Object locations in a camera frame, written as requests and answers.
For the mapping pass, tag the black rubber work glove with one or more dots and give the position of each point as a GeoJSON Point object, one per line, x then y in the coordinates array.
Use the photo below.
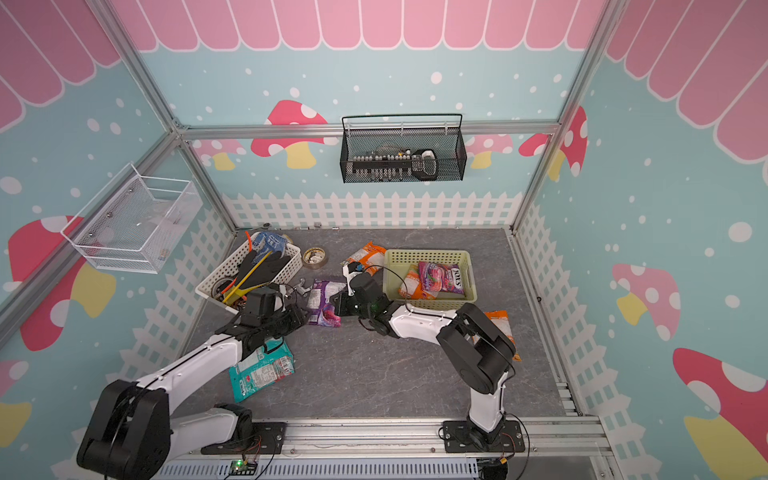
{"type": "Point", "coordinates": [257, 270]}

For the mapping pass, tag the white wire wall basket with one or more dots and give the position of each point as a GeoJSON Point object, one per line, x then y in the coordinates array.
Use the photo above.
{"type": "Point", "coordinates": [134, 223]}

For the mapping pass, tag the green lit circuit board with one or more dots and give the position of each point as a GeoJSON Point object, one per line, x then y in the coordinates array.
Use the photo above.
{"type": "Point", "coordinates": [242, 468]}

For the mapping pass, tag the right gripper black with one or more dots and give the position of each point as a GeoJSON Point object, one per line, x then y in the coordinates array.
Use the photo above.
{"type": "Point", "coordinates": [340, 306]}

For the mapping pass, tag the aluminium front rail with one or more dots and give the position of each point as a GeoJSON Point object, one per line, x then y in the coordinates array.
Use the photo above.
{"type": "Point", "coordinates": [311, 438]}

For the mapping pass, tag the light green perforated basket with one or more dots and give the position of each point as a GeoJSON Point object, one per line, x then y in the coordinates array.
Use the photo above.
{"type": "Point", "coordinates": [399, 261]}

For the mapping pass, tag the orange snack bag by wall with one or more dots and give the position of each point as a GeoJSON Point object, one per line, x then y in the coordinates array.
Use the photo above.
{"type": "Point", "coordinates": [501, 320]}

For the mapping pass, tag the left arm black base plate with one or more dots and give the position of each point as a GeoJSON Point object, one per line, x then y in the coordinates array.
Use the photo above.
{"type": "Point", "coordinates": [252, 439]}

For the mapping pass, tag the clear packing tape roll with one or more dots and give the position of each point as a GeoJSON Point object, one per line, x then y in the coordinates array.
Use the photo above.
{"type": "Point", "coordinates": [314, 258]}

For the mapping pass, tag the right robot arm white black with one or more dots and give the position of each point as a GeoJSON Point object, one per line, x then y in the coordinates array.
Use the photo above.
{"type": "Point", "coordinates": [479, 351]}

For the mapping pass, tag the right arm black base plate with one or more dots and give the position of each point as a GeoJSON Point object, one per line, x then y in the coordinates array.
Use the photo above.
{"type": "Point", "coordinates": [465, 437]}

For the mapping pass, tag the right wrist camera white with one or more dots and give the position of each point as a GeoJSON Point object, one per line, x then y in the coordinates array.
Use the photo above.
{"type": "Point", "coordinates": [351, 270]}

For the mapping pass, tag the large purple Fox's candy bag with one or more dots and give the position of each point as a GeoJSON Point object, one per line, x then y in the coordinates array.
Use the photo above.
{"type": "Point", "coordinates": [438, 278]}

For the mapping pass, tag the black wire mesh wall basket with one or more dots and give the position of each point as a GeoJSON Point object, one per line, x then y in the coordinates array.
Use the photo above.
{"type": "Point", "coordinates": [403, 148]}

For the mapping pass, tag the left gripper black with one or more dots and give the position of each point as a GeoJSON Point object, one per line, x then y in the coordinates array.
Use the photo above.
{"type": "Point", "coordinates": [297, 319]}

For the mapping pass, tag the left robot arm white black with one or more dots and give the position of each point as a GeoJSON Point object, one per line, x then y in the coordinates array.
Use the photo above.
{"type": "Point", "coordinates": [132, 432]}

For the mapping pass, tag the small purple berries candy bag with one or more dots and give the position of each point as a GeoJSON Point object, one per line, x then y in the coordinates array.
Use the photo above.
{"type": "Point", "coordinates": [322, 311]}

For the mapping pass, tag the blue dotted knit glove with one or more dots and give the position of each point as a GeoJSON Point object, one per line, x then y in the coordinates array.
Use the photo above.
{"type": "Point", "coordinates": [269, 242]}

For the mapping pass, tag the teal candy bag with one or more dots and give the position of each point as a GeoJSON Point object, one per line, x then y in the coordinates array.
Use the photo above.
{"type": "Point", "coordinates": [266, 366]}

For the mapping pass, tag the electronics in mesh basket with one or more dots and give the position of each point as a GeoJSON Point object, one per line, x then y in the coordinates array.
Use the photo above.
{"type": "Point", "coordinates": [421, 165]}

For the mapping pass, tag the chrome faucet valve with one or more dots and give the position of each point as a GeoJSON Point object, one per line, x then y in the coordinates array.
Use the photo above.
{"type": "Point", "coordinates": [303, 287]}

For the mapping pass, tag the orange Fox's candy bag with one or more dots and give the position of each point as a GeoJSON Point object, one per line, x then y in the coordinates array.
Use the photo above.
{"type": "Point", "coordinates": [411, 288]}

